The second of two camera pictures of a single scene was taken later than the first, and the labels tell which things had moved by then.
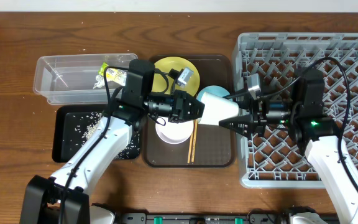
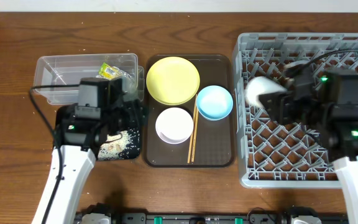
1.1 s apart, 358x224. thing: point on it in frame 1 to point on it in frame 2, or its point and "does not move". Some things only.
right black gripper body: (258, 109) to (307, 111)
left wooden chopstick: (191, 142) does not move
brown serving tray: (215, 147) does not move
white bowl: (174, 133) does not move
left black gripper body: (179, 106) to (134, 115)
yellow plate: (165, 65) does not move
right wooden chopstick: (194, 138) does not move
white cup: (217, 108) to (257, 86)
